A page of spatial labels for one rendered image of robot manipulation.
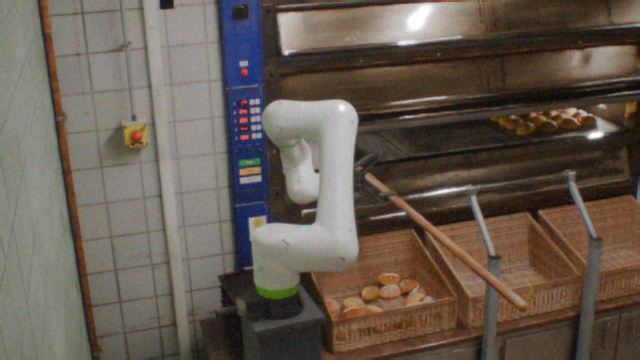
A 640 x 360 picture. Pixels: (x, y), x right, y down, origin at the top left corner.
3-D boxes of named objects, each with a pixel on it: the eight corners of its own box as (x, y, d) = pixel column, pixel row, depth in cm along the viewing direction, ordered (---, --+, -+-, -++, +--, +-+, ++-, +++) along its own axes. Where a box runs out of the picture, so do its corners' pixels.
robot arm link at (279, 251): (307, 299, 211) (305, 237, 204) (251, 299, 212) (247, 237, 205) (311, 277, 223) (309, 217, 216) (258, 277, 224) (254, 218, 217)
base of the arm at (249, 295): (222, 332, 207) (220, 313, 205) (209, 307, 220) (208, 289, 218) (312, 313, 215) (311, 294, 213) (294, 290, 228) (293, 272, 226)
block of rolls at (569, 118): (464, 107, 428) (464, 97, 426) (537, 99, 440) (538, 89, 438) (521, 136, 373) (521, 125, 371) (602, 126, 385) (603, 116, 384)
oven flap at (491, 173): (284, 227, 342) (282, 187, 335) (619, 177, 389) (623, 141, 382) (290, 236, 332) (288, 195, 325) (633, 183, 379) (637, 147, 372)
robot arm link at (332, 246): (357, 263, 203) (358, 91, 226) (296, 263, 204) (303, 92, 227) (358, 278, 215) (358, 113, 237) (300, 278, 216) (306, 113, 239)
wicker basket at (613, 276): (531, 260, 379) (535, 209, 369) (624, 242, 394) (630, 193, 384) (589, 305, 335) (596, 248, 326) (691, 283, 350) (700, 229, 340)
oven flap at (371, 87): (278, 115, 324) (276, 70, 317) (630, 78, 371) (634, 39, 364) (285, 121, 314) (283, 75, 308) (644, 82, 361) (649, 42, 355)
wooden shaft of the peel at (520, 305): (529, 312, 217) (530, 303, 216) (520, 314, 216) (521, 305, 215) (328, 143, 370) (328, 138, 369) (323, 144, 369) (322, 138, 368)
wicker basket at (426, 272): (298, 300, 349) (296, 245, 339) (411, 279, 364) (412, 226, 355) (332, 355, 305) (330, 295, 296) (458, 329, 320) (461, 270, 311)
